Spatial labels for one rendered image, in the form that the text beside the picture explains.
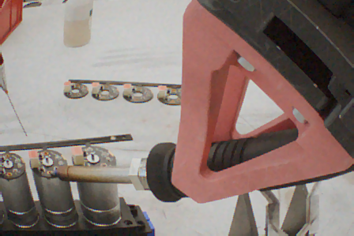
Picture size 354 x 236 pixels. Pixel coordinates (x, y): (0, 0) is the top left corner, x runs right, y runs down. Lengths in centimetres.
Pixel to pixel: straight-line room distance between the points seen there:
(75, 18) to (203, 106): 39
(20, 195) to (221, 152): 13
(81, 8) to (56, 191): 30
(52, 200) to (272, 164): 14
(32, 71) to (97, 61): 8
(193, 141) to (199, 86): 3
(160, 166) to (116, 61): 31
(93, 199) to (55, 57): 28
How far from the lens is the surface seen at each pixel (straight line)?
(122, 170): 22
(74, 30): 54
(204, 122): 16
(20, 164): 27
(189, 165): 18
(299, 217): 26
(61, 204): 27
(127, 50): 53
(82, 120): 42
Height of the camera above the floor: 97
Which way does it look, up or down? 30 degrees down
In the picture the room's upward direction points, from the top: 3 degrees clockwise
